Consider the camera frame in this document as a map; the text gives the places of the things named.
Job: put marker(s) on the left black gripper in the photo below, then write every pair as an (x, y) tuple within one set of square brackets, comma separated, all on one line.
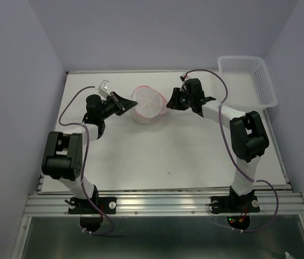
[(122, 104)]

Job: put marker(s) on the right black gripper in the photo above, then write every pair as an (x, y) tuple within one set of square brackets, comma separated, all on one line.
[(173, 102)]

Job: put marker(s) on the white mesh laundry bag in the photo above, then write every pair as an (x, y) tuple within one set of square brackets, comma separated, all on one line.
[(150, 105)]

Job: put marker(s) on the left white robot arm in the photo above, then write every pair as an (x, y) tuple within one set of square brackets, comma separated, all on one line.
[(65, 154)]

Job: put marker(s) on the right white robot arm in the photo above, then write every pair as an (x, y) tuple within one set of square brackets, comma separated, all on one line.
[(246, 145)]

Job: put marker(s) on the white plastic basket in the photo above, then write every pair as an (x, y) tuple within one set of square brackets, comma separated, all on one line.
[(248, 82)]

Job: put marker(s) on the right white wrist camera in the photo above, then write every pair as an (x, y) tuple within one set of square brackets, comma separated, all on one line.
[(184, 78)]

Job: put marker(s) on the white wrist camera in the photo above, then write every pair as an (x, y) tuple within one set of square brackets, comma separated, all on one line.
[(184, 78), (103, 89)]

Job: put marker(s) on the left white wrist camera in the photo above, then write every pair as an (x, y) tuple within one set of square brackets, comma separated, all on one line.
[(103, 89)]

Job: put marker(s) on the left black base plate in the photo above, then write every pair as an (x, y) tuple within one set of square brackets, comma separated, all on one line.
[(94, 220)]

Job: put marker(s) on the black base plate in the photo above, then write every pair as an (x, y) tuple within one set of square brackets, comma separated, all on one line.
[(237, 208), (94, 220)]

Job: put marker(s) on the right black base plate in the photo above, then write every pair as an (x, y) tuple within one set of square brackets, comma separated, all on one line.
[(237, 208)]

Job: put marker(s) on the aluminium front rail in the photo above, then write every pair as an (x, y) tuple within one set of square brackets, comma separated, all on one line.
[(132, 204)]

